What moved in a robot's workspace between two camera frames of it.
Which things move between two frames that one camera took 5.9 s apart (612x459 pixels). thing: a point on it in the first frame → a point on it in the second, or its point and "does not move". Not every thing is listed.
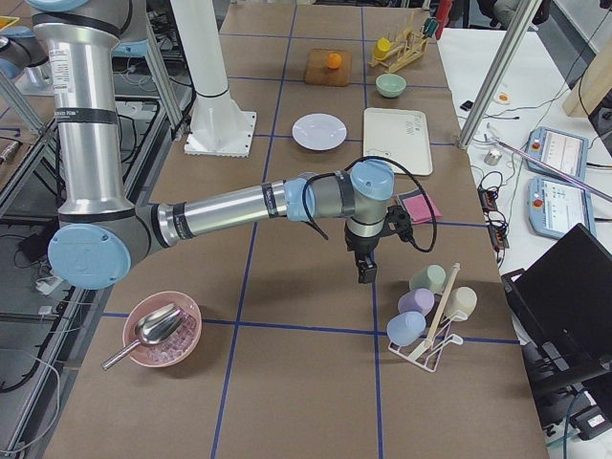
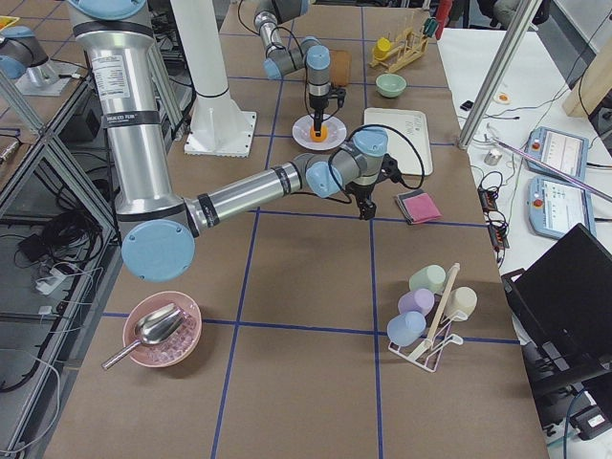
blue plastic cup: (404, 327) does not move
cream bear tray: (399, 135) does not move
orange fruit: (334, 60) → (323, 134)
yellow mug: (382, 47) does not move
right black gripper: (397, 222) → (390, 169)
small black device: (467, 105) does not move
